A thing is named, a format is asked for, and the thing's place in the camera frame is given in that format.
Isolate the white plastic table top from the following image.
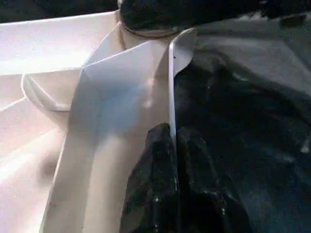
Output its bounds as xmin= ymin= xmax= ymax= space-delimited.
xmin=0 ymin=11 xmax=197 ymax=233

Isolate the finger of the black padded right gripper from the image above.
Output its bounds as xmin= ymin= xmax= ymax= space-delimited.
xmin=118 ymin=0 xmax=311 ymax=37

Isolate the black work mat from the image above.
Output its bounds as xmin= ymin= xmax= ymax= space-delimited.
xmin=0 ymin=0 xmax=311 ymax=233

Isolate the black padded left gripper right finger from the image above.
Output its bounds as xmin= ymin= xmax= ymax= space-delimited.
xmin=176 ymin=126 xmax=253 ymax=233

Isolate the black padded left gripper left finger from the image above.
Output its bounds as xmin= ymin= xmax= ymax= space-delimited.
xmin=120 ymin=122 xmax=180 ymax=233

